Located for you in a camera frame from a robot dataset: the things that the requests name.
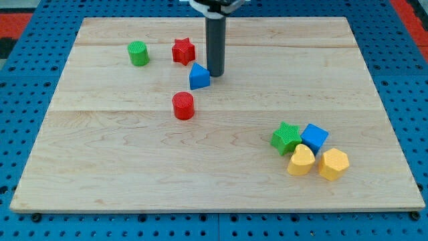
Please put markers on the blue triangle block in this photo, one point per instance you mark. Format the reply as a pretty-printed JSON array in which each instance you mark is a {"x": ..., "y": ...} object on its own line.
[{"x": 199, "y": 77}]

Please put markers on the green star block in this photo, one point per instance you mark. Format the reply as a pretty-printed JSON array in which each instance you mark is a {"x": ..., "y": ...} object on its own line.
[{"x": 286, "y": 138}]

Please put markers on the red star block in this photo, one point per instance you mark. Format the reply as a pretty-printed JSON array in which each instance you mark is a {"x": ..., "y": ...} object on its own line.
[{"x": 183, "y": 51}]

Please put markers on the red cylinder block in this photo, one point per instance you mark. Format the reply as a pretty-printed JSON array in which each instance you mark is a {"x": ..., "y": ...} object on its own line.
[{"x": 183, "y": 105}]

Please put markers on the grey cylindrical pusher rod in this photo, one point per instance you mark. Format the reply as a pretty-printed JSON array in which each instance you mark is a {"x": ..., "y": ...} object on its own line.
[{"x": 215, "y": 30}]

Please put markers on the yellow heart block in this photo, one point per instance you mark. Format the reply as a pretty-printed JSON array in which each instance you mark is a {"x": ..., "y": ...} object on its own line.
[{"x": 301, "y": 161}]

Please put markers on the blue cube block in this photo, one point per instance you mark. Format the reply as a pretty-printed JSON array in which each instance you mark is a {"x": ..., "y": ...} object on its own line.
[{"x": 314, "y": 137}]

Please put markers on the green cylinder block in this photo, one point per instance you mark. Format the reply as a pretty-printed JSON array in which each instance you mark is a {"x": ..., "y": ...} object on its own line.
[{"x": 138, "y": 53}]

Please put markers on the yellow hexagon block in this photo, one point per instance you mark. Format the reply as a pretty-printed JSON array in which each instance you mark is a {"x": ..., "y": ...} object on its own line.
[{"x": 333, "y": 164}]

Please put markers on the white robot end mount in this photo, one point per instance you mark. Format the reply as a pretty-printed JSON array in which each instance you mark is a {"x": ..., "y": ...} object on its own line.
[{"x": 216, "y": 9}]

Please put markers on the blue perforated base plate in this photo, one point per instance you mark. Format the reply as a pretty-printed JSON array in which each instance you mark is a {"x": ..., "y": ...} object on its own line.
[{"x": 30, "y": 75}]

